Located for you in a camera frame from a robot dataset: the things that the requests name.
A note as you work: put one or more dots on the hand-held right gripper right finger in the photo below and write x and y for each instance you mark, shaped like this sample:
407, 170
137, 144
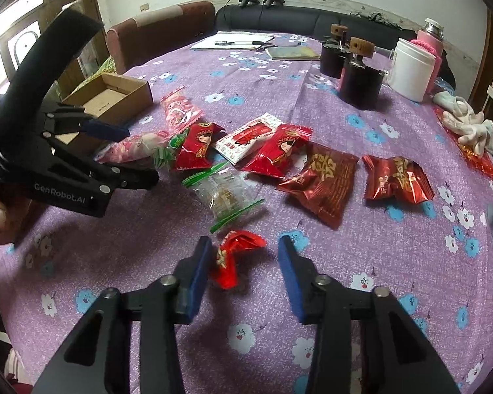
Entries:
289, 279

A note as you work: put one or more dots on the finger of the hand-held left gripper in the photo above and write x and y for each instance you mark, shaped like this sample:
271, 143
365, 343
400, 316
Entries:
107, 130
135, 178

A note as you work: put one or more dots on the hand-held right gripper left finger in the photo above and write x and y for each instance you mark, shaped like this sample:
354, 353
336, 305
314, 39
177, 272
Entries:
199, 273

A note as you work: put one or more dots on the pink white-figure snack packet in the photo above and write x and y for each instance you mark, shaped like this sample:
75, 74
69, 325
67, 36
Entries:
131, 147

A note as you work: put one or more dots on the green striped candy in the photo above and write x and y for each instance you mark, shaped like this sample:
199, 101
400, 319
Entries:
163, 159

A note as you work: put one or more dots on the cardboard box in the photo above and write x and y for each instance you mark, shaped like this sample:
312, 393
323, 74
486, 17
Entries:
107, 94

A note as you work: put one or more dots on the small red candy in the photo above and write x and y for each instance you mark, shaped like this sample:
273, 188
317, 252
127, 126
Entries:
234, 258

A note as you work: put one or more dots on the green white snack packet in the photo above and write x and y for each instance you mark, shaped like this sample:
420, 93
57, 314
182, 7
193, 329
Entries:
177, 141

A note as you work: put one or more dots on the pink red-dotted snack packet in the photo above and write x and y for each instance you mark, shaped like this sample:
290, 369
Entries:
183, 108

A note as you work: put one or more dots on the clear green-edged snack packet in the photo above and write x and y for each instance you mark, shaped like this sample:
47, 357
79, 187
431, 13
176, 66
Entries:
224, 195

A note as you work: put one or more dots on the dark red snack packet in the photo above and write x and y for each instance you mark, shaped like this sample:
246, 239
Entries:
396, 180
324, 184

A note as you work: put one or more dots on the green blanket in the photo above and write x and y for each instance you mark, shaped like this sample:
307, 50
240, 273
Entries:
102, 72

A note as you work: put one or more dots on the red face-print snack packet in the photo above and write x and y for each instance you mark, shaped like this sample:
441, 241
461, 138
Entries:
277, 152
197, 145

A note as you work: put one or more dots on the purple floral tablecloth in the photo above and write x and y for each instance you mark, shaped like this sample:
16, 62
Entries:
127, 254

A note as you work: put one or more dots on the wooden glass door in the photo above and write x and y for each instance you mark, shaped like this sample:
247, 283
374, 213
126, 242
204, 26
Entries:
16, 16

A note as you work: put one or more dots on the brown armchair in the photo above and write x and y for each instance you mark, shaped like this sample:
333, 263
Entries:
156, 33

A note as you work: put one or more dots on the white red snack packet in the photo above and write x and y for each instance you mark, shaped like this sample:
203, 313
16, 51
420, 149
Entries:
246, 137

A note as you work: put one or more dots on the white paper pad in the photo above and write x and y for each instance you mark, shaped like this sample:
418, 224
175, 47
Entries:
230, 37

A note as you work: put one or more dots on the black white pen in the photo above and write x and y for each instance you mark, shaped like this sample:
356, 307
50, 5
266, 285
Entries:
238, 43

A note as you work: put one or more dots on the dark pen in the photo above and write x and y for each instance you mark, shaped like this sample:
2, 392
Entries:
267, 47

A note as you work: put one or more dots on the black leather sofa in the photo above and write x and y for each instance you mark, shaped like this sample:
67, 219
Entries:
271, 18

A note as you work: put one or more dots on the green yellow notebook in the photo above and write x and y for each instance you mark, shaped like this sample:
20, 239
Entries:
291, 52

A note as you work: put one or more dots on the dark jar with wooden lid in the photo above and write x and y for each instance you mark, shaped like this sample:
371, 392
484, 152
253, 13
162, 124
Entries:
332, 59
359, 86

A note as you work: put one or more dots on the flat red packet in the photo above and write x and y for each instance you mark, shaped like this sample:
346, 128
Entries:
482, 160

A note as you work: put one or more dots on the white mug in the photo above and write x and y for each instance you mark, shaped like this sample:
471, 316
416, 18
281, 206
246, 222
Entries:
411, 69

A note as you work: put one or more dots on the pink thermos flask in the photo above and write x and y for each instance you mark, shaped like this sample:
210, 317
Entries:
433, 39

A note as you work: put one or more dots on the wall socket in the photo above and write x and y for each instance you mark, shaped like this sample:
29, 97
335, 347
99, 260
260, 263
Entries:
145, 7

